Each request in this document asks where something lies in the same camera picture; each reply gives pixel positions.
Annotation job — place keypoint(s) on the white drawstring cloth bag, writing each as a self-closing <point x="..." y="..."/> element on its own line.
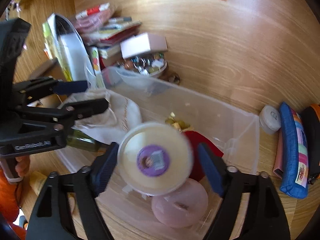
<point x="121" y="116"/>

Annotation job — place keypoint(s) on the orange sleeve forearm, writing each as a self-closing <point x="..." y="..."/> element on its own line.
<point x="10" y="196"/>

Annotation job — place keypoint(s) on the green glass pump bottle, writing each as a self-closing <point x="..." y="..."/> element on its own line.
<point x="78" y="139"/>

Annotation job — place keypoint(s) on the small white cardboard box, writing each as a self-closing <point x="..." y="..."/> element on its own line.
<point x="141" y="44"/>

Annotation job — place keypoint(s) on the gold foil ornament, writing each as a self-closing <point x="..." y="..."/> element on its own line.
<point x="177" y="123"/>

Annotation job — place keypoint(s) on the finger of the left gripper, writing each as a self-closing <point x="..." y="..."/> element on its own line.
<point x="70" y="86"/>
<point x="83" y="109"/>

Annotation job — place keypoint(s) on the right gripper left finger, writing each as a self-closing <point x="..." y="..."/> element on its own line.
<point x="51" y="217"/>

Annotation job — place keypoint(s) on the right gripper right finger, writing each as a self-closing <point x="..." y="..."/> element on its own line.
<point x="265" y="216"/>

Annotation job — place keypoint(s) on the fruit sticker strip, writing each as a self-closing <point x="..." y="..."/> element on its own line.
<point x="94" y="56"/>

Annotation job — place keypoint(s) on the blue patterned pencil pouch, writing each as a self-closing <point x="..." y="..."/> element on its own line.
<point x="295" y="154"/>

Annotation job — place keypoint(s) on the red cloth pouch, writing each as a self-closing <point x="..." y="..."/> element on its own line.
<point x="203" y="151"/>

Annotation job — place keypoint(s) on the left hand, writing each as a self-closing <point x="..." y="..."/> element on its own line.
<point x="23" y="165"/>

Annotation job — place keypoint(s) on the small white round jar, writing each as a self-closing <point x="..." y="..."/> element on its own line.
<point x="269" y="119"/>

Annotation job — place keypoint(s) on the stack of booklets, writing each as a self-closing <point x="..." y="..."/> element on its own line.
<point x="100" y="29"/>

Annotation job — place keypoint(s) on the round clear floss container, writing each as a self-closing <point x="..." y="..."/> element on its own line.
<point x="155" y="159"/>

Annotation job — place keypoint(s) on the white porcelain bead bowl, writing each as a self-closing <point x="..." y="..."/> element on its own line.
<point x="152" y="65"/>

